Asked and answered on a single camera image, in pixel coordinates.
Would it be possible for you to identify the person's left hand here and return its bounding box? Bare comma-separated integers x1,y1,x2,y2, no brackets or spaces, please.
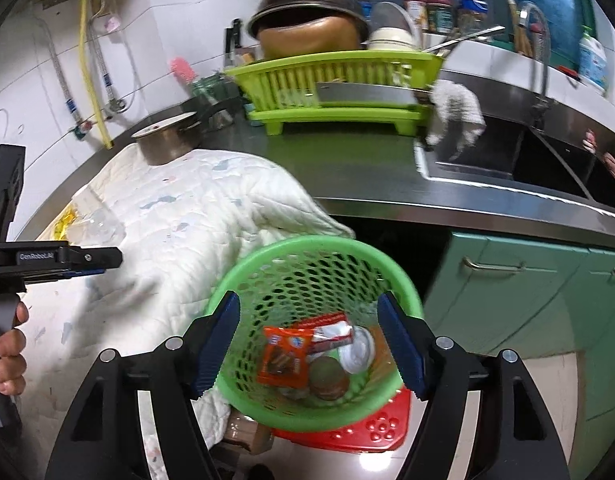
0,300,31,397

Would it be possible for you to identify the red snack wrapper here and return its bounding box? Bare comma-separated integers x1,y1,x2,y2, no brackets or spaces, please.
258,325,314,391

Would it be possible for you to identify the yellow gas hose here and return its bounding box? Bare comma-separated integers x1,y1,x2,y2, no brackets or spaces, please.
78,0,113,150

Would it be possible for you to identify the white dish soap bottle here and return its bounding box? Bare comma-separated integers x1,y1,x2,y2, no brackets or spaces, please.
577,25,608,96

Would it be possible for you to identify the clear plastic bottle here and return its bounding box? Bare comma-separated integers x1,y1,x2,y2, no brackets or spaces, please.
68,210,126,246

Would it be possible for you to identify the steel cleaver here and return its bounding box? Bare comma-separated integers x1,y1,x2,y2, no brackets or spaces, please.
315,81,433,108

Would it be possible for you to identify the red printed paper cup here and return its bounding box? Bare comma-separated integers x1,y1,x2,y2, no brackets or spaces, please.
300,312,355,356

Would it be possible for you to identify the green plastic dish rack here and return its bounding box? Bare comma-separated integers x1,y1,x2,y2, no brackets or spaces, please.
225,51,447,137

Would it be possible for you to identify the steel sink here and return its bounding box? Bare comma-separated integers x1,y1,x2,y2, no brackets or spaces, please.
415,110,615,211

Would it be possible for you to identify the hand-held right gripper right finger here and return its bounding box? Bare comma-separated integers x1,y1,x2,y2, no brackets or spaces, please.
377,290,571,480

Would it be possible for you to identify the white paper cup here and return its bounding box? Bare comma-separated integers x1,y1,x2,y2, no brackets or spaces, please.
340,325,377,375

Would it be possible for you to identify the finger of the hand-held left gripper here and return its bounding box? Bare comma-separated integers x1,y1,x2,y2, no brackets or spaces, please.
28,268,107,282
68,247,124,273

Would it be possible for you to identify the white dish rag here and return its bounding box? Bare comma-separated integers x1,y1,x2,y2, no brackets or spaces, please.
425,80,487,161

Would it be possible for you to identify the brown clay pot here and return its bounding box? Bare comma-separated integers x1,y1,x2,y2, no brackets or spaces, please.
258,17,365,61

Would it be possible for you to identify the steel ladle handle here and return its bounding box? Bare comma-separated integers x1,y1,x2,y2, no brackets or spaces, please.
422,25,505,56

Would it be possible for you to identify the brown cardboard box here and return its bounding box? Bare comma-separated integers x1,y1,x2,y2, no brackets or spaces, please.
222,407,273,453

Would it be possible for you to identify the blue capped jar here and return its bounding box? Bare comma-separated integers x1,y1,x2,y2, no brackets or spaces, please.
457,0,488,36

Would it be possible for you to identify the red plastic stool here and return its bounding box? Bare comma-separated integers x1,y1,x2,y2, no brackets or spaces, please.
270,387,412,453

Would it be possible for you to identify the white quilted mat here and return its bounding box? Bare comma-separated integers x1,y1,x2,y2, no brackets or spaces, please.
12,144,357,480

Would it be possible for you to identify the red soda can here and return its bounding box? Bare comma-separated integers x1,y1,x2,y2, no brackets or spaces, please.
308,356,351,402

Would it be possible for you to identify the yellow plastic wrapper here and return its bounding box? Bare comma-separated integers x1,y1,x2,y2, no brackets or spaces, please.
50,205,81,241

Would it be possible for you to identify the metal cabinet handle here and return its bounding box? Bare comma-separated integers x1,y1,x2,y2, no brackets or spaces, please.
462,256,525,275

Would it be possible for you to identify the grey plate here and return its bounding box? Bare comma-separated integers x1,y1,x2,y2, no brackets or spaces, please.
370,1,415,33

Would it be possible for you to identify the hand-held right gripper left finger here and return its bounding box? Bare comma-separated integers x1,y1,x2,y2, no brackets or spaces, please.
45,290,241,480

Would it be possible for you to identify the stack of white bowls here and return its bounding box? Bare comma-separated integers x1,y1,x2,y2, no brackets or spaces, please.
367,27,421,52

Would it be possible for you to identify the green cabinet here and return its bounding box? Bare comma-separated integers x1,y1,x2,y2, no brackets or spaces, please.
427,232,615,461

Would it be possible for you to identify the pink brush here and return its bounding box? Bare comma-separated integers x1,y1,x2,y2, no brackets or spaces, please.
170,57,198,86

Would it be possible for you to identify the steel faucet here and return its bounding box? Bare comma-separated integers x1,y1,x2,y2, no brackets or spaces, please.
515,2,555,126

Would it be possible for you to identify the steel pot with black handle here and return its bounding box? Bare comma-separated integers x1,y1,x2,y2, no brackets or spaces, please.
132,100,238,166

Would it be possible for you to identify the green plastic basket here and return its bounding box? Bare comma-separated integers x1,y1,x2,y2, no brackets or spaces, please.
206,235,425,433

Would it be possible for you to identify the braided metal hose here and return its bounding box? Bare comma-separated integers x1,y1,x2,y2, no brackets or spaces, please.
88,15,119,111
35,15,83,126

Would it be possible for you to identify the dark metal wok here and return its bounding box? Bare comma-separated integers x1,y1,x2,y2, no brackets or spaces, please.
248,0,371,41

